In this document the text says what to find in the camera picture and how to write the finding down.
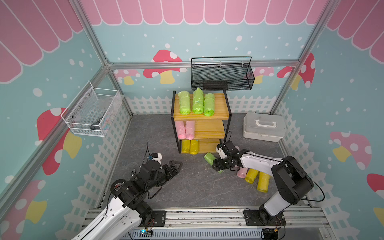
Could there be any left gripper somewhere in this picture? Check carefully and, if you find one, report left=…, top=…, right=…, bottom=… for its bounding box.
left=147, top=160, right=183, bottom=191

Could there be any green roll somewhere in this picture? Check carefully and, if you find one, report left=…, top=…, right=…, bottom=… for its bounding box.
left=192, top=88, right=204, bottom=115
left=204, top=93, right=215, bottom=117
left=178, top=91, right=191, bottom=115
left=204, top=153, right=217, bottom=169

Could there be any yellow roll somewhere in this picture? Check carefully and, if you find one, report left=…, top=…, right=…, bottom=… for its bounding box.
left=190, top=139, right=199, bottom=155
left=181, top=140, right=191, bottom=154
left=257, top=172, right=271, bottom=193
left=245, top=168, right=259, bottom=184

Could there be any yellow roll front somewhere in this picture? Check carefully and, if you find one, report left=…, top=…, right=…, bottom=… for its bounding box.
left=190, top=139, right=199, bottom=155

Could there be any pink roll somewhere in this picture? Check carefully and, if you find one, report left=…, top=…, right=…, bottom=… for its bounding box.
left=175, top=121, right=186, bottom=140
left=185, top=121, right=195, bottom=140
left=237, top=168, right=249, bottom=179

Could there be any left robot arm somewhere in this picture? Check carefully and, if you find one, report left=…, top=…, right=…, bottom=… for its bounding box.
left=73, top=150, right=183, bottom=240

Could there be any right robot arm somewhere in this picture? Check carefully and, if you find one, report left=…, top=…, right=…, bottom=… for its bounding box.
left=212, top=141, right=321, bottom=229

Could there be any wooden three-tier shelf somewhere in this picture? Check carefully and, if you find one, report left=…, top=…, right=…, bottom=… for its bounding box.
left=171, top=91, right=232, bottom=154

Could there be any white plastic storage box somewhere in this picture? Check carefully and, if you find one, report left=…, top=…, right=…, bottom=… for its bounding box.
left=243, top=113, right=287, bottom=143

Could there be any black tape roll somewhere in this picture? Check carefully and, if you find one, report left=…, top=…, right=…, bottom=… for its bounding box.
left=110, top=179, right=126, bottom=196

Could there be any green circuit board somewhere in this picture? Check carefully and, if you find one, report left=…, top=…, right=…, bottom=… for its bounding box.
left=139, top=229, right=154, bottom=238

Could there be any black object in white basket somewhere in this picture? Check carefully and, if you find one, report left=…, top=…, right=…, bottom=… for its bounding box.
left=90, top=119, right=101, bottom=130

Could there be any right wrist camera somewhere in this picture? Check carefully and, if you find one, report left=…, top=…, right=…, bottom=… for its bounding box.
left=216, top=144, right=228, bottom=160

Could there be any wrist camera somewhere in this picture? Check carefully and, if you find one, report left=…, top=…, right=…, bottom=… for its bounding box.
left=149, top=153, right=163, bottom=164
left=216, top=144, right=228, bottom=160

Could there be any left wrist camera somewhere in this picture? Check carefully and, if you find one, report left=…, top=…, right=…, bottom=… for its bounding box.
left=149, top=153, right=163, bottom=164

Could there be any black wire mesh basket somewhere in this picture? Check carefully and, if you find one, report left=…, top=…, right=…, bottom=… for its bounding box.
left=191, top=56, right=255, bottom=91

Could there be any white wire mesh basket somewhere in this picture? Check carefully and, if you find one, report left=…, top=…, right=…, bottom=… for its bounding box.
left=61, top=82, right=123, bottom=137

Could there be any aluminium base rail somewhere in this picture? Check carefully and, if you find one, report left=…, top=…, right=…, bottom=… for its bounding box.
left=81, top=205, right=336, bottom=240

